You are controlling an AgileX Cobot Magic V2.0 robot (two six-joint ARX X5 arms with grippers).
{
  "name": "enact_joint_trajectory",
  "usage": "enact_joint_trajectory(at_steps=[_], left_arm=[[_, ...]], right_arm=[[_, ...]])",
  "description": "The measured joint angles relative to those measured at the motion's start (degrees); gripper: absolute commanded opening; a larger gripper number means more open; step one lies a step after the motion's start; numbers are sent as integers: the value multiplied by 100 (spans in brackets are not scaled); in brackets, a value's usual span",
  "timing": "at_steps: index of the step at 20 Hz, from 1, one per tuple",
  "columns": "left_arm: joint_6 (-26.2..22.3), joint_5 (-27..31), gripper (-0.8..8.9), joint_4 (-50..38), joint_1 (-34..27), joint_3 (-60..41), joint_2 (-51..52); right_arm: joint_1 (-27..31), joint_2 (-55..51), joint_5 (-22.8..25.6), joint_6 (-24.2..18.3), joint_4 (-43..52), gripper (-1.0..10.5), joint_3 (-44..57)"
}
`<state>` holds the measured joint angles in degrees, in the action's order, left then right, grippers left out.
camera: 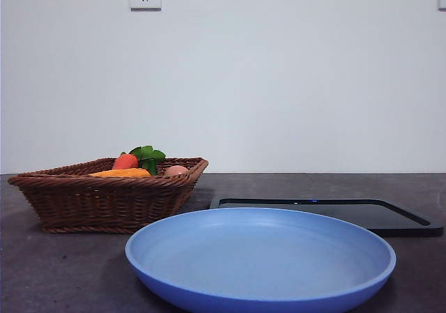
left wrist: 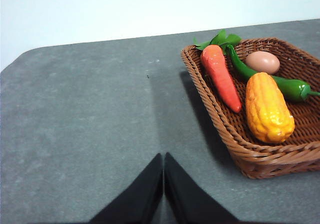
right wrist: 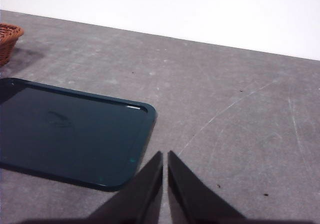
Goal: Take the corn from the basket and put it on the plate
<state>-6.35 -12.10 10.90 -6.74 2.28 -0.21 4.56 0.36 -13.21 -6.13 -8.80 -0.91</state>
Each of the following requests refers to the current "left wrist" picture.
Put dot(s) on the green chili pepper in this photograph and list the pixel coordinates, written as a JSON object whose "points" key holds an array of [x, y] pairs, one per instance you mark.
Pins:
{"points": [[290, 86]]}

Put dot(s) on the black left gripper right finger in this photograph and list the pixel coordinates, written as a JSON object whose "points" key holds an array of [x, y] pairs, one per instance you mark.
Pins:
{"points": [[187, 201]]}

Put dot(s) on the brown woven wicker basket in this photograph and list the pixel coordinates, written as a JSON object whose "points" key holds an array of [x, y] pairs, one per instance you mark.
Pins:
{"points": [[262, 159]]}

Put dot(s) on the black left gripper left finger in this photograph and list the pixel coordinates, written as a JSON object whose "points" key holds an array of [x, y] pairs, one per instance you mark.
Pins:
{"points": [[140, 201]]}

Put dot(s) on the orange carrot with green leaves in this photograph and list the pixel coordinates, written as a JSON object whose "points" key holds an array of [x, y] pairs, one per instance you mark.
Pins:
{"points": [[220, 76]]}

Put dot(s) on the brown egg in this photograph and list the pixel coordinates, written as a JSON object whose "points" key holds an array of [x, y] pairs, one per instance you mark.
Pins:
{"points": [[262, 62]]}

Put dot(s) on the yellow orange corn cob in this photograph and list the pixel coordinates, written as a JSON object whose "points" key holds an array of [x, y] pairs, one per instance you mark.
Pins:
{"points": [[267, 109]]}

